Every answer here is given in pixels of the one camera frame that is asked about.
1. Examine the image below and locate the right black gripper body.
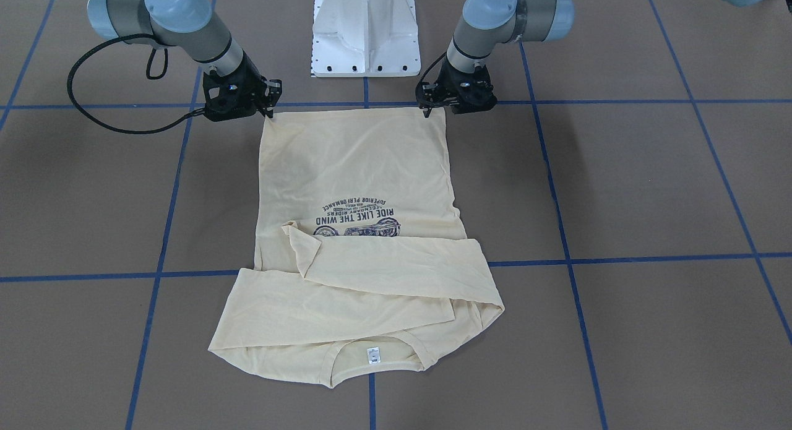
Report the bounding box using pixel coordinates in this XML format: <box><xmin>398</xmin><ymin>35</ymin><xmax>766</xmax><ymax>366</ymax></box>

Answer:
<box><xmin>202</xmin><ymin>53</ymin><xmax>268</xmax><ymax>122</ymax></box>

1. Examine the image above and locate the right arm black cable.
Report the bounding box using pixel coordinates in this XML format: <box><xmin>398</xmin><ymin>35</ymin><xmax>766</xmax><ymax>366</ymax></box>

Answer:
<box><xmin>66</xmin><ymin>34</ymin><xmax>209</xmax><ymax>136</ymax></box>

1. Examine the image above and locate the beige long sleeve shirt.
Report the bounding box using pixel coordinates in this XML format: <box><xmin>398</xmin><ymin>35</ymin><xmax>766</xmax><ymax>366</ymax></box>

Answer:
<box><xmin>209</xmin><ymin>108</ymin><xmax>504</xmax><ymax>388</ymax></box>

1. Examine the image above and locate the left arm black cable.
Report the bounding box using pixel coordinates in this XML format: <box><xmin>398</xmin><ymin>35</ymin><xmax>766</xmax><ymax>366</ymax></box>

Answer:
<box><xmin>418</xmin><ymin>51</ymin><xmax>449</xmax><ymax>87</ymax></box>

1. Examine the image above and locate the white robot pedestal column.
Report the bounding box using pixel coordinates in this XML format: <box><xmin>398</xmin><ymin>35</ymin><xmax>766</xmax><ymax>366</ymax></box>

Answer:
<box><xmin>311</xmin><ymin>0</ymin><xmax>421</xmax><ymax>77</ymax></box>

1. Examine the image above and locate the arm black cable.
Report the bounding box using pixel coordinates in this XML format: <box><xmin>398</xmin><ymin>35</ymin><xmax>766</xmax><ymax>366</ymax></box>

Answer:
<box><xmin>66</xmin><ymin>34</ymin><xmax>209</xmax><ymax>136</ymax></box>
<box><xmin>418</xmin><ymin>51</ymin><xmax>449</xmax><ymax>87</ymax></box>

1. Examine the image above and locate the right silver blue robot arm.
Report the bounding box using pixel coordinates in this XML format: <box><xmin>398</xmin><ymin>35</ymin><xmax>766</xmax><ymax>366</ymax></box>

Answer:
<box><xmin>87</xmin><ymin>0</ymin><xmax>282</xmax><ymax>122</ymax></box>

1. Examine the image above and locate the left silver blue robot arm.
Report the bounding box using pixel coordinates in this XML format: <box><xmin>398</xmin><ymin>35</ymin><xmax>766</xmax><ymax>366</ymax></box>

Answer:
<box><xmin>415</xmin><ymin>0</ymin><xmax>576</xmax><ymax>118</ymax></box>

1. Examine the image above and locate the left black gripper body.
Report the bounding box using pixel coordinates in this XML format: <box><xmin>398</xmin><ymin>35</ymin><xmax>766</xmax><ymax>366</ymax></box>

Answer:
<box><xmin>437</xmin><ymin>50</ymin><xmax>497</xmax><ymax>114</ymax></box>

